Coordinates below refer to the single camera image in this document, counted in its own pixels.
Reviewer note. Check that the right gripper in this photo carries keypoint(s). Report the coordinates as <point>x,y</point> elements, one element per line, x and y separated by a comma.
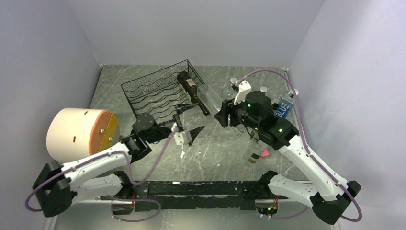
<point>231,107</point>

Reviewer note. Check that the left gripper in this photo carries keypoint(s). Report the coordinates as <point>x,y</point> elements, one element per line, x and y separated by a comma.
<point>181,108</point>

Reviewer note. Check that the clear glass bottle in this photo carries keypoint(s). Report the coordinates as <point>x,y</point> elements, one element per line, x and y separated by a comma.
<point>210,98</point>

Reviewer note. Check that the dark green wine bottle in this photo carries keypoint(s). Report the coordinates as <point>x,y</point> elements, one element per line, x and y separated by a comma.
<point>190,87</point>

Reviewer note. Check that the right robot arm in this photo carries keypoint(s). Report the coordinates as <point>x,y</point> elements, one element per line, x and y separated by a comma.
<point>328,196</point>

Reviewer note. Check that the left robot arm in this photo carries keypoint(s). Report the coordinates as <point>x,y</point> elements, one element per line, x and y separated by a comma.
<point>60,185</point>

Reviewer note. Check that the clear red-label bottle silver cap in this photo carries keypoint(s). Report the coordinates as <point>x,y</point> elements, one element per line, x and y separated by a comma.
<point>230,90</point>

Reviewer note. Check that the blue labelled water bottle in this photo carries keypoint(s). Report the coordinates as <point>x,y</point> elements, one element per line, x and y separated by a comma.
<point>286,103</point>

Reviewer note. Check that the pink small object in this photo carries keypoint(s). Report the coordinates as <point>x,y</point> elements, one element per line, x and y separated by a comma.
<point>265,154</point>

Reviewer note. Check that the white cylindrical drum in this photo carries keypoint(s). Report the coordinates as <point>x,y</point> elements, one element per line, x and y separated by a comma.
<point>77,133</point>

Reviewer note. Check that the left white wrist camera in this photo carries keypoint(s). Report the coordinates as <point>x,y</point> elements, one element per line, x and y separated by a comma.
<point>183,138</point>

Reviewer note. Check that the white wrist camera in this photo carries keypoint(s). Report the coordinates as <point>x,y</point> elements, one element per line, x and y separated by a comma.
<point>244,88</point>
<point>183,138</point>

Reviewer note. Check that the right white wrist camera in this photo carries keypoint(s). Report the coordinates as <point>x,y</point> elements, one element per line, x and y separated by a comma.
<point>244,88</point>

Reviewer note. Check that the black wire wine rack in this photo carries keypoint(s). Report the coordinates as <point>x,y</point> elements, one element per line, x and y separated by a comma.
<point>159,92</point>

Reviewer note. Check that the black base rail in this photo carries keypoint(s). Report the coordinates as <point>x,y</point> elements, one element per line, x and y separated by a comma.
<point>154,195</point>

